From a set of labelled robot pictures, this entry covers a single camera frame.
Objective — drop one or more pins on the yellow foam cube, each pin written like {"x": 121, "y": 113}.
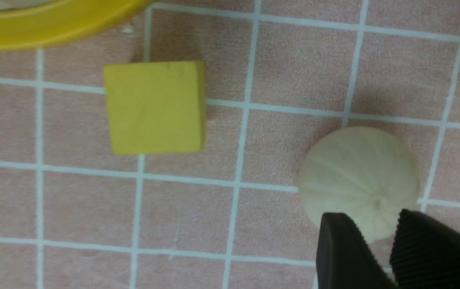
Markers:
{"x": 156, "y": 107}

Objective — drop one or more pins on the white bun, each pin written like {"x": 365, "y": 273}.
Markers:
{"x": 363, "y": 172}

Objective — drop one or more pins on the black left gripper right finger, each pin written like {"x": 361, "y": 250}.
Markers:
{"x": 425, "y": 253}

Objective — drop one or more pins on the bamboo steamer lid yellow rim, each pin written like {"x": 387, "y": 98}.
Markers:
{"x": 63, "y": 21}

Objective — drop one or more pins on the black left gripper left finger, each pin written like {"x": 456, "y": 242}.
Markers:
{"x": 344, "y": 260}

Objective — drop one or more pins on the pink grid tablecloth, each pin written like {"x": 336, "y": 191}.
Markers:
{"x": 281, "y": 74}

